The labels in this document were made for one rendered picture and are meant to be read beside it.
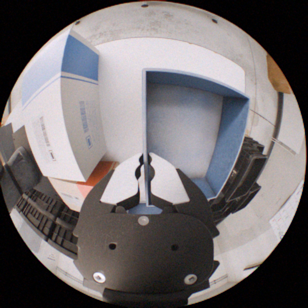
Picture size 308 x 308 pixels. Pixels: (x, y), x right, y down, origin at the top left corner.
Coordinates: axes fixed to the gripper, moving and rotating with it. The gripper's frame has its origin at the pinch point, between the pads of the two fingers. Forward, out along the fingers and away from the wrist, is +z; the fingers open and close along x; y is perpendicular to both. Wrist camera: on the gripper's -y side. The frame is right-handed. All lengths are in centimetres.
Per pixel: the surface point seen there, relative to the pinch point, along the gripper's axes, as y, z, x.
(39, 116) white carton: -7.5, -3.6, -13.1
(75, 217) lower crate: 27.3, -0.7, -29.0
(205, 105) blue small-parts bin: -6.9, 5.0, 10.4
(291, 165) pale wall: 28, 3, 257
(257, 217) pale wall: 173, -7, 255
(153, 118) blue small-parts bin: -3.9, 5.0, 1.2
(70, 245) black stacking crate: 27.9, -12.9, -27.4
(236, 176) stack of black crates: 29, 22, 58
